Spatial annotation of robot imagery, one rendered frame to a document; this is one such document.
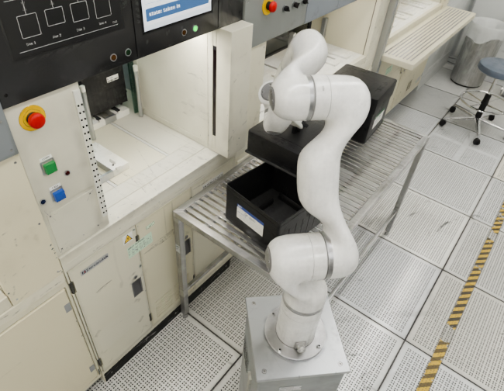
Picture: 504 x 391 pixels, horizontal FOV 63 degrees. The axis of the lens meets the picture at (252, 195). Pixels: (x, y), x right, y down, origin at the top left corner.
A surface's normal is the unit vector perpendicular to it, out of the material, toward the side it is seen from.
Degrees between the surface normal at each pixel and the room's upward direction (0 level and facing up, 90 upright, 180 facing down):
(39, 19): 90
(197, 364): 0
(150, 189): 0
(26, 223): 90
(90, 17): 90
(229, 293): 0
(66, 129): 90
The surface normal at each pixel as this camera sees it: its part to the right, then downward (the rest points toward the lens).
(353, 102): 0.18, 0.25
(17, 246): 0.79, 0.44
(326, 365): 0.07, -0.75
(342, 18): -0.61, 0.50
